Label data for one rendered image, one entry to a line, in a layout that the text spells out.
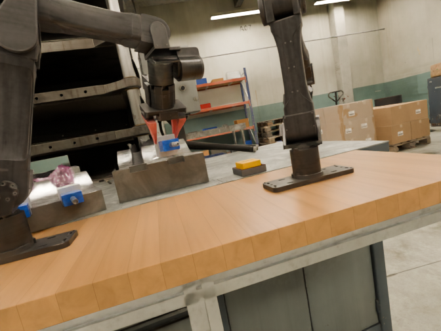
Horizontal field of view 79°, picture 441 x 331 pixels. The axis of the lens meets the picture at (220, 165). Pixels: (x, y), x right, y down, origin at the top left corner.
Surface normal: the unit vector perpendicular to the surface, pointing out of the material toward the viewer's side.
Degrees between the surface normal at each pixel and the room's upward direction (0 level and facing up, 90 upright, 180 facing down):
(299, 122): 94
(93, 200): 90
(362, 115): 81
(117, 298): 90
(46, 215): 90
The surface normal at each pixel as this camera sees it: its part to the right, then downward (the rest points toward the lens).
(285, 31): -0.34, 0.27
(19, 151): 0.55, -0.15
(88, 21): 0.51, 0.08
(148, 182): 0.29, 0.08
